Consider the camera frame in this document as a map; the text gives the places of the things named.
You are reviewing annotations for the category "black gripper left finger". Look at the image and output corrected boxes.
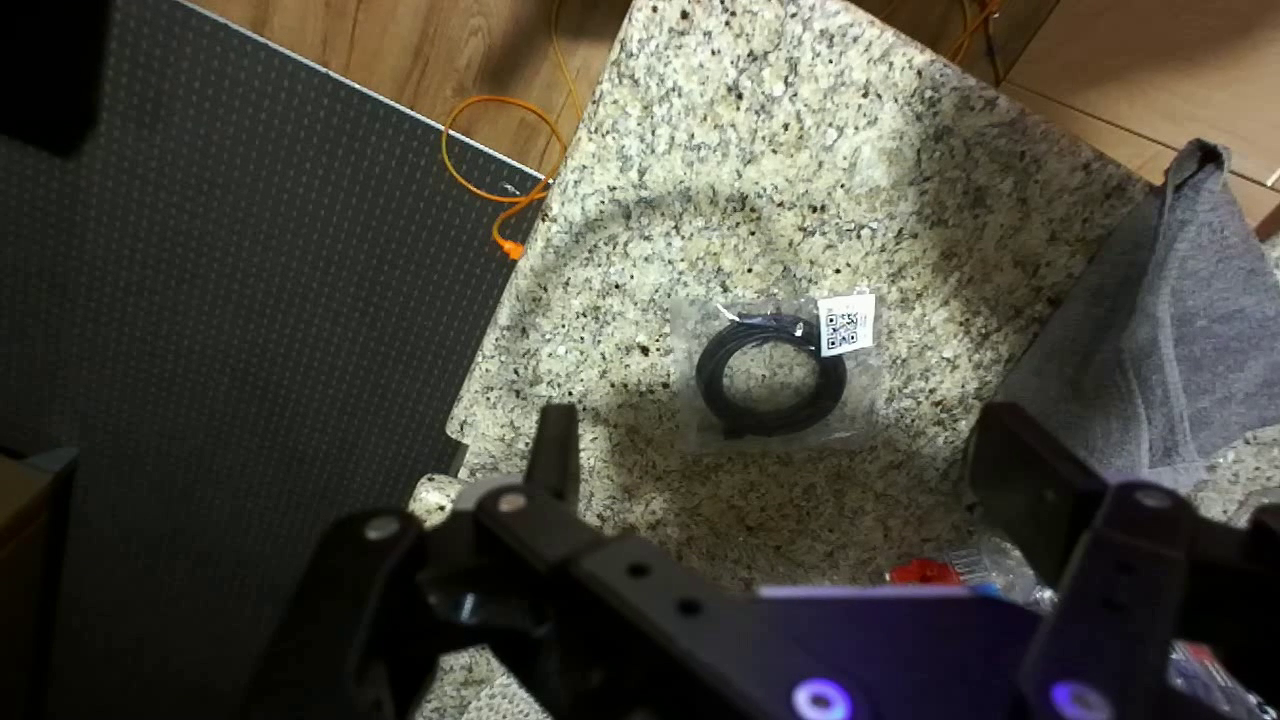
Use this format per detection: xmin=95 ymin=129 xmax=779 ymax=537
xmin=522 ymin=404 xmax=581 ymax=506

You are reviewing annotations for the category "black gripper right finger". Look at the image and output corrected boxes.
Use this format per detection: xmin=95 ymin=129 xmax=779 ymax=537
xmin=966 ymin=404 xmax=1108 ymax=584

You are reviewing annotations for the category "grey towel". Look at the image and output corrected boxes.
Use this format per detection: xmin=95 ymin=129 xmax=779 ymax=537
xmin=1001 ymin=140 xmax=1280 ymax=493

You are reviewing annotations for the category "black ring in plastic bag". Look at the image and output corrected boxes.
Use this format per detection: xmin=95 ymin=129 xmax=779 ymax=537
xmin=692 ymin=290 xmax=882 ymax=445

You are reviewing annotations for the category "orange cable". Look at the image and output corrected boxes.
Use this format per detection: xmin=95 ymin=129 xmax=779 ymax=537
xmin=436 ymin=92 xmax=573 ymax=265

